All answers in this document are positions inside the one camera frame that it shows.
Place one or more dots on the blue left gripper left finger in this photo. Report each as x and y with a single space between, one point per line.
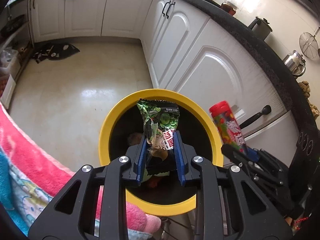
139 161

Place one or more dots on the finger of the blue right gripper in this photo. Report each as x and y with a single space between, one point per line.
252 155

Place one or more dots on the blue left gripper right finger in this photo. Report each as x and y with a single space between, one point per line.
179 153

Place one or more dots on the red snack tube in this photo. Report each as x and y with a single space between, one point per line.
230 131

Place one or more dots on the green snack packet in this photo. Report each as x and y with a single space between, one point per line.
160 121

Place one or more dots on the shiny steel kettle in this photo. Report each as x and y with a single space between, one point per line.
295 63

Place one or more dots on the pink blanket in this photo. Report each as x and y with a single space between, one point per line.
88 204

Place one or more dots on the cartoon print table cloth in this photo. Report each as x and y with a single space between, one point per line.
24 201

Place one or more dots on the grey metal kettle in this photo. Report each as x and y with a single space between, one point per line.
260 27

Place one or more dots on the black floor mat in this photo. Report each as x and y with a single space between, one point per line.
54 52

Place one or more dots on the brown lidded jar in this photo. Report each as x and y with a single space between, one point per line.
229 7

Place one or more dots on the wire mesh skimmer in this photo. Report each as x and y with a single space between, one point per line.
309 45

